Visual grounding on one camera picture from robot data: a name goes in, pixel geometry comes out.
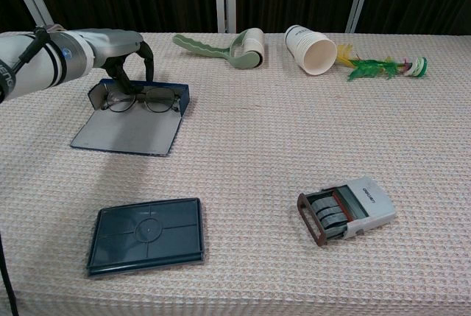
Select green yellow feather shuttlecock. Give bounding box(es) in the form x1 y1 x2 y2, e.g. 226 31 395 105
336 43 428 82

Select black eyeglasses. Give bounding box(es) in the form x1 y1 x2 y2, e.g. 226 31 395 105
99 85 182 113

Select black hanging cable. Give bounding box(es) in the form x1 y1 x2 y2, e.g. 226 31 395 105
0 234 19 316

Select green lint roller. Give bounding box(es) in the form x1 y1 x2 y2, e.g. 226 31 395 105
172 27 266 70

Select dark blue wallet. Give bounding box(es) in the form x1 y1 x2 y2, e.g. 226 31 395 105
86 197 205 277

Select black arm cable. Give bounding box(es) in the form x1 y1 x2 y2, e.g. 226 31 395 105
0 27 52 103

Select beige waffle tablecloth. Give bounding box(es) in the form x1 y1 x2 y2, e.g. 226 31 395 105
0 31 471 316

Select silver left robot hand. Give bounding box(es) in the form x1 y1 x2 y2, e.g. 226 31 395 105
88 28 155 95

